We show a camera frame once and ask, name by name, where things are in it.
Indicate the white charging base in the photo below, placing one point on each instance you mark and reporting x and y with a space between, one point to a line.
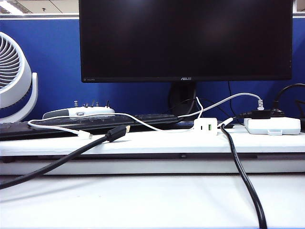
205 124

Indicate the white desk riser shelf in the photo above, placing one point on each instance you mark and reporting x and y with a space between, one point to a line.
152 143

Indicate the black monitor stand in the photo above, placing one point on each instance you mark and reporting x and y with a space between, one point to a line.
181 95

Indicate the dark blue flat pad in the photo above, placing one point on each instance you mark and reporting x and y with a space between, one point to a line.
186 123

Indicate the black keyboard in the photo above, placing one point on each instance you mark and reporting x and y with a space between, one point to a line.
95 122

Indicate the black ASUS monitor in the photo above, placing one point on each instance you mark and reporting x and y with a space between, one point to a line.
166 35

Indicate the black plug adapter block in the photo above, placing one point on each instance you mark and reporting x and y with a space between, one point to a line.
261 114

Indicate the white desk fan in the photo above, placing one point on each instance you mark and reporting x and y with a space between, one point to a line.
25 78

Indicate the white power strip box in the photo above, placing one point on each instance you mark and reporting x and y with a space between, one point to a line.
286 125

